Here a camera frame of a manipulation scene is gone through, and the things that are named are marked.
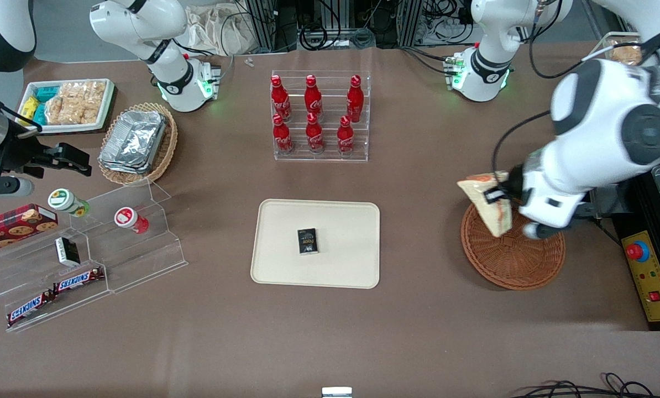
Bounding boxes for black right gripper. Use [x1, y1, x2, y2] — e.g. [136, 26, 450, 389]
[0, 129, 93, 178]

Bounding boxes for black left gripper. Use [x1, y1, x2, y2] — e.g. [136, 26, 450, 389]
[484, 163, 532, 207]

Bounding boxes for triangular sandwich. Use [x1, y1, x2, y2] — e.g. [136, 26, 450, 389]
[457, 172, 513, 238]

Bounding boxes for white rectangular snack tray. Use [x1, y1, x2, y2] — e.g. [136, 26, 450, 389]
[17, 78, 116, 135]

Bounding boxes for silver foil tray stack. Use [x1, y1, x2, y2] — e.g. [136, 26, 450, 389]
[98, 109, 169, 174]

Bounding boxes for round brown wicker basket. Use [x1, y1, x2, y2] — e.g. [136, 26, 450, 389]
[460, 200, 567, 291]

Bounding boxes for oval light wicker basket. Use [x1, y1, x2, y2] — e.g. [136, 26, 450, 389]
[97, 102, 179, 187]

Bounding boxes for beige plastic tray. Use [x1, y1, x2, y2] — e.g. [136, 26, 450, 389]
[250, 198, 381, 290]

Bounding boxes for green lidded drink bottle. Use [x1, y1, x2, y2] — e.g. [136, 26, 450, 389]
[48, 188, 91, 218]

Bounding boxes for rice cracker pack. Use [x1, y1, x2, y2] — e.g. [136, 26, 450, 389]
[59, 81, 107, 101]
[45, 96, 82, 125]
[79, 96, 102, 124]

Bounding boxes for red lidded drink bottle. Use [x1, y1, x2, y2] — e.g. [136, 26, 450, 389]
[114, 207, 150, 234]

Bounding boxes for red cookie box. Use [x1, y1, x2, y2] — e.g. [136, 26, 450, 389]
[0, 203, 59, 256]

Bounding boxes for black and white small box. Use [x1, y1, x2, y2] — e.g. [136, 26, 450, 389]
[54, 236, 81, 268]

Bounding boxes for grey power box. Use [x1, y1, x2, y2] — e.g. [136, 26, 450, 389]
[571, 185, 636, 219]

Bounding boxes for clear acrylic stepped shelf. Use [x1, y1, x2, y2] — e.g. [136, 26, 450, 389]
[0, 177, 189, 333]

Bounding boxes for snickers chocolate bar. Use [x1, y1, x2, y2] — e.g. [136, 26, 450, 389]
[53, 267, 106, 294]
[6, 291, 55, 327]

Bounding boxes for red emergency stop button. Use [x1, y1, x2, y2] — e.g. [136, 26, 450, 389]
[626, 240, 651, 263]

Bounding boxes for red cola bottle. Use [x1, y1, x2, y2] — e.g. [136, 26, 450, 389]
[304, 74, 324, 122]
[337, 114, 356, 157]
[270, 75, 292, 123]
[272, 113, 295, 156]
[346, 74, 365, 124]
[305, 112, 326, 155]

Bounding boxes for clear acrylic bottle rack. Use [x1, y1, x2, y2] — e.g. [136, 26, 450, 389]
[270, 70, 373, 163]

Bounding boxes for yellow black control box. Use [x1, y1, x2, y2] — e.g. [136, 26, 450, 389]
[611, 212, 660, 332]

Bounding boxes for bagged cracker pack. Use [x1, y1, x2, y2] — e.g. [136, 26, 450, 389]
[609, 43, 644, 66]

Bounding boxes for beige cloth bag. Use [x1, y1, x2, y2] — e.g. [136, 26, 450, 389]
[185, 4, 259, 56]

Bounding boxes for small black card box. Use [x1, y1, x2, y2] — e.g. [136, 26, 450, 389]
[297, 227, 320, 256]

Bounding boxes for thin black cable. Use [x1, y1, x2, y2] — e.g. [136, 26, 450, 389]
[492, 110, 553, 179]

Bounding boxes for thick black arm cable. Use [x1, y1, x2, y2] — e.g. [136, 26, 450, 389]
[528, 0, 604, 79]

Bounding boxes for black base cables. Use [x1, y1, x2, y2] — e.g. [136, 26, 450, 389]
[401, 45, 459, 76]

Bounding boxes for white wire rack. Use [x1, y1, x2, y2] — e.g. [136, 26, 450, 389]
[581, 32, 647, 67]

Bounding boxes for aluminium frame post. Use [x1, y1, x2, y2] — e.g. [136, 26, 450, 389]
[244, 0, 279, 51]
[399, 0, 425, 48]

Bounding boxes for black coiled background cables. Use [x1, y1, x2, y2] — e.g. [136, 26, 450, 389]
[299, 21, 376, 51]

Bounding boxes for black tangled floor cables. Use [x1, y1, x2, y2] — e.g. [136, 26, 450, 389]
[511, 373, 660, 398]

